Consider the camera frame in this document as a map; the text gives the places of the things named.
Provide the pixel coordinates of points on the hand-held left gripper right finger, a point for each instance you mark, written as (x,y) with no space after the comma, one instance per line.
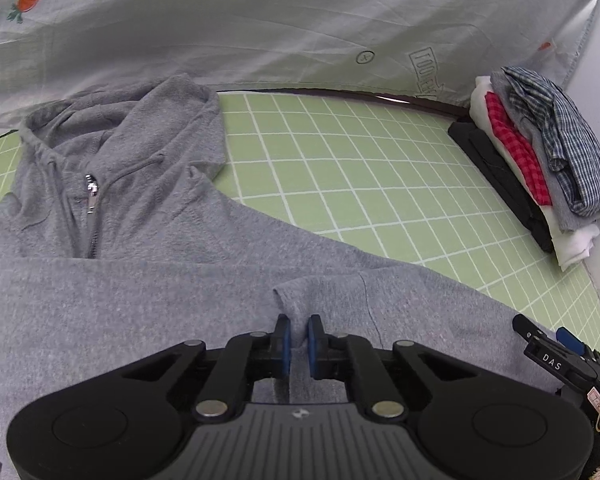
(314,350)

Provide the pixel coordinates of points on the stack of folded clothes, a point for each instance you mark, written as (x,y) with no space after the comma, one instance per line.
(575,245)

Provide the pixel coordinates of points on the grey carrot print sheet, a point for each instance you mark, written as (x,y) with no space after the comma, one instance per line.
(230,25)

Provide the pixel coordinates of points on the red checked garment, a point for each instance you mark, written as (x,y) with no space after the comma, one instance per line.
(517,155)

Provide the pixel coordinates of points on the green checked bed sheet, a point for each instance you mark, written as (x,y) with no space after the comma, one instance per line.
(355,170)

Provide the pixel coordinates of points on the grey zip hoodie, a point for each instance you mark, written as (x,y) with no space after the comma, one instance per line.
(155,260)

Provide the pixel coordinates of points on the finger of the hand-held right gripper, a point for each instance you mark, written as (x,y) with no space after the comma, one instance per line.
(522,327)
(569,341)

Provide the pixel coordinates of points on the black folded garment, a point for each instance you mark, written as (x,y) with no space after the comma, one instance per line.
(500,180)

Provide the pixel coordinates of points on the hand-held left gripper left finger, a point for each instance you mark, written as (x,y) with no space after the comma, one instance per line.
(283,347)

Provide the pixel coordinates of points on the grey folded garment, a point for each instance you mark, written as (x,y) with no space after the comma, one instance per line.
(525,125)

